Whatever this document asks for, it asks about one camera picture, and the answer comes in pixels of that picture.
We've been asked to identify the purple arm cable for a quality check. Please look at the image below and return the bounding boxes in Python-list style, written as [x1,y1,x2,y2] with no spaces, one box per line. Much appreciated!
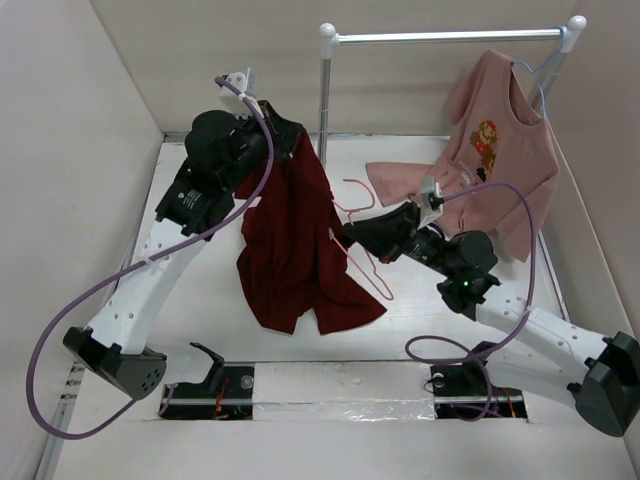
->
[30,75,279,441]
[404,180,539,420]

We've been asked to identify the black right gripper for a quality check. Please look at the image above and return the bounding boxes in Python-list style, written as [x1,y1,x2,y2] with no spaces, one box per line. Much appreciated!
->
[343,200,456,278]

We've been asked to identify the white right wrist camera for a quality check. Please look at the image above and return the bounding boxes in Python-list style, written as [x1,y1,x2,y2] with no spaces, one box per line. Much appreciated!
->
[416,176,444,228]

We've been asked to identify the pink printed t shirt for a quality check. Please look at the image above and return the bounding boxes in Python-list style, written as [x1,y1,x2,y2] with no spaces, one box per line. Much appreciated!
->
[366,50,559,262]

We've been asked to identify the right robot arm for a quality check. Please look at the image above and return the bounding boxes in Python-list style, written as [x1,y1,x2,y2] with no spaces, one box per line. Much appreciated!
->
[343,202,639,437]

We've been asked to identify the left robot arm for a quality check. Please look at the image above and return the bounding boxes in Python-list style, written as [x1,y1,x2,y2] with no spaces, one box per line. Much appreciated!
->
[63,101,304,400]

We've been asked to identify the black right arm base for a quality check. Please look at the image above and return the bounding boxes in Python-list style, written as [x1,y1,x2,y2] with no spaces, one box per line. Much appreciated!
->
[423,361,528,420]

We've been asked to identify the dark red t shirt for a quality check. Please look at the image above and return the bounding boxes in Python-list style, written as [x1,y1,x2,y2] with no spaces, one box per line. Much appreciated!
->
[237,133,386,335]

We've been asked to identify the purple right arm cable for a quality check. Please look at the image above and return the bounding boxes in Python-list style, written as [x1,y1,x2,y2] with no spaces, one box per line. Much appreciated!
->
[404,180,539,420]

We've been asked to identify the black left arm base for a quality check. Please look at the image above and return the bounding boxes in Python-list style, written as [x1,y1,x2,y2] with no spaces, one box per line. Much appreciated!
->
[158,342,255,421]

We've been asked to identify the pink wire hanger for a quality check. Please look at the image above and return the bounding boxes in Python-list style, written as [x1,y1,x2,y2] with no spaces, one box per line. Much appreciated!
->
[327,177,392,301]

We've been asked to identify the blue wire hanger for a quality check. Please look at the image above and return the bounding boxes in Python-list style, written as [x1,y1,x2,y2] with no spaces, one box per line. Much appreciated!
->
[513,26,571,120]

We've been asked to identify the white metal clothes rack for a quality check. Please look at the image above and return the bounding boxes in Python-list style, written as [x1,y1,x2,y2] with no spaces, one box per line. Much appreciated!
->
[316,15,587,164]

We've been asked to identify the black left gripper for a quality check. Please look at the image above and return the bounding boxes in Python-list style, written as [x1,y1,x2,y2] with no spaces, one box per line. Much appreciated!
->
[222,101,304,192]

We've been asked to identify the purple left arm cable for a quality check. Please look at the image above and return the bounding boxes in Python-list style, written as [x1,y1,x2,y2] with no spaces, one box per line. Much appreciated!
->
[30,75,279,441]

